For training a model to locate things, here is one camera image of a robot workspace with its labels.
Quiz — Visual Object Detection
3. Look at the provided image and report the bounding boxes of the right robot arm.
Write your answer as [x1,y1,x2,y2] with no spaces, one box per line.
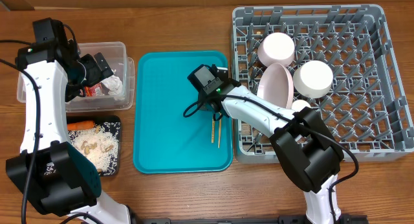
[183,65,344,223]

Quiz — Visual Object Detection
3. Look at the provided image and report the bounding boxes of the large pink plate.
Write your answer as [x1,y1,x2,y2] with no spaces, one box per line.
[257,63,294,109]

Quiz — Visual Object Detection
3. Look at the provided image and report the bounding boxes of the orange carrot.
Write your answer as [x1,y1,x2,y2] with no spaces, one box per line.
[67,120,95,131]

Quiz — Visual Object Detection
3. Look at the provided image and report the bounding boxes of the teal plastic tray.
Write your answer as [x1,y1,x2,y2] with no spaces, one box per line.
[133,50,233,174]

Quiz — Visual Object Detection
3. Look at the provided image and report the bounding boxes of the pink bowl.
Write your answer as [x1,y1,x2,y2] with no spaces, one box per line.
[257,32,295,67]

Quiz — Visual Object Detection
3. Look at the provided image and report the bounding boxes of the small bowl with food scraps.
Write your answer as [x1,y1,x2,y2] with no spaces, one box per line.
[293,60,333,98]

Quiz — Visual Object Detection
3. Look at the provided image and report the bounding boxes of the black plastic tray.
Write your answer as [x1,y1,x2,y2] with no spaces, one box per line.
[66,115,122,177]

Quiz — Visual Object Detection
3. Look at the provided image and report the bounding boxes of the clear plastic bin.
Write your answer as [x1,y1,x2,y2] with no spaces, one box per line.
[26,41,135,113]

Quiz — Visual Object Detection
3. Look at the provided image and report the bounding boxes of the red snack wrapper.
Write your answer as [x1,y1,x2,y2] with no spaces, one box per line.
[85,83,104,96]

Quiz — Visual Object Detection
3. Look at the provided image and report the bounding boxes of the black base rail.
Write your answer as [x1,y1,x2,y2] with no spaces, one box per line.
[129,213,369,224]

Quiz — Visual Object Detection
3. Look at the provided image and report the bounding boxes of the white cup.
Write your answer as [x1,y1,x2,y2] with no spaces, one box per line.
[291,100,311,111]

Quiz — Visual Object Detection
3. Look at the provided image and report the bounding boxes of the spilled rice and nut scraps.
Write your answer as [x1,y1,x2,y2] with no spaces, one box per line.
[68,123,120,175]

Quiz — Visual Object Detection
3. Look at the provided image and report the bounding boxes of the left wooden chopstick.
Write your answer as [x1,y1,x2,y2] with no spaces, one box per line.
[211,118,215,144]

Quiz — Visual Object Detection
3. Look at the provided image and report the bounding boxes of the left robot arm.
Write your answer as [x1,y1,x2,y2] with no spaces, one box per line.
[6,18,139,223]

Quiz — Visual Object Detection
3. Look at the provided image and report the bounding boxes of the grey dishwasher rack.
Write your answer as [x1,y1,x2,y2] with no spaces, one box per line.
[232,5,413,162]

